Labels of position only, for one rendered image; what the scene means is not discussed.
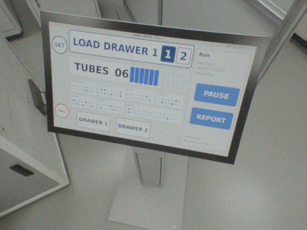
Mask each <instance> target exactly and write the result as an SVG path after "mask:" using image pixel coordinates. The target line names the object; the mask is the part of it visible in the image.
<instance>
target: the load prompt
mask: <svg viewBox="0 0 307 230"><path fill-rule="evenodd" d="M194 50H195V45H189V44H181V43H173V42H163V41H155V40H148V39H140V38H133V37H123V36H115V35H108V34H101V33H95V32H88V31H78V30H72V29H69V52H74V53H80V54H86V55H93V56H99V57H106V58H115V59H121V60H128V61H135V62H142V63H151V64H158V65H165V66H172V67H179V68H189V69H191V66H192V61H193V56H194Z"/></svg>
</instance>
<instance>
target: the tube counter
mask: <svg viewBox="0 0 307 230"><path fill-rule="evenodd" d="M189 79H190V73H184V72H177V71H170V70H163V69H156V68H147V67H140V66H133V65H126V64H120V63H114V81H118V82H124V83H130V84H139V85H145V86H152V87H158V88H164V89H173V90H180V91H186V92H187V90H188V84H189Z"/></svg>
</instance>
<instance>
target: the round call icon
mask: <svg viewBox="0 0 307 230"><path fill-rule="evenodd" d="M54 117H56V118H61V119H67V120H70V114H69V104H63V103H57V102H54Z"/></svg>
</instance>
